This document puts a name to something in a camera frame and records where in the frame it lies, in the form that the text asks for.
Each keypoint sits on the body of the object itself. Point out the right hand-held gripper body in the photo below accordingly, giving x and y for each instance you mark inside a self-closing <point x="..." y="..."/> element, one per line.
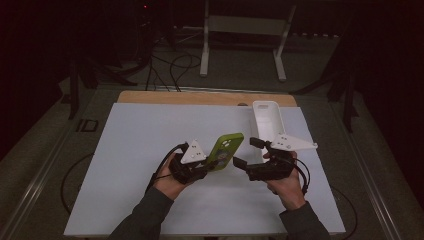
<point x="270" y="171"/>

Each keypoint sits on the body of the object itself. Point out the black stand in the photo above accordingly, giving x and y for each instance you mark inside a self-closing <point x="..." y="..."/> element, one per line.
<point x="74" y="93"/>
<point x="348" y="106"/>

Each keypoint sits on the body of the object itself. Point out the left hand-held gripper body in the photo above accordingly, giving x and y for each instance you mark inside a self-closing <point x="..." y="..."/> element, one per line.
<point x="191" y="170"/>

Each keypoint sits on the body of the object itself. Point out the white table mat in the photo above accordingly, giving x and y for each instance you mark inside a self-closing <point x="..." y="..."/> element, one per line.
<point x="150" y="133"/>

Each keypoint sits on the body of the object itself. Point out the person's right hand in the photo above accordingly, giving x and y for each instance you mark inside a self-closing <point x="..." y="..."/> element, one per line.
<point x="288" y="191"/>

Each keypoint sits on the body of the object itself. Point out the person's left hand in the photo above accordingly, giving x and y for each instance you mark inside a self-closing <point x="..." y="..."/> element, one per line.
<point x="170" y="185"/>

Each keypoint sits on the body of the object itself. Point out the white plastic storage box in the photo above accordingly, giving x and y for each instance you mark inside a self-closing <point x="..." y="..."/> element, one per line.
<point x="266" y="123"/>

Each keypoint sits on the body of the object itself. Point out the black floor bracket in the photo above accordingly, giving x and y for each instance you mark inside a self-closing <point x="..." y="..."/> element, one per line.
<point x="87" y="125"/>

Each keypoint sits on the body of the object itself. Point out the green cartoon phone case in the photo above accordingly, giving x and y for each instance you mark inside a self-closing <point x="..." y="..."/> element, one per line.
<point x="226" y="146"/>

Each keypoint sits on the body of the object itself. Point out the white metal stand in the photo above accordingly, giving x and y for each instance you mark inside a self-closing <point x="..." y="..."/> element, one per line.
<point x="204" y="50"/>

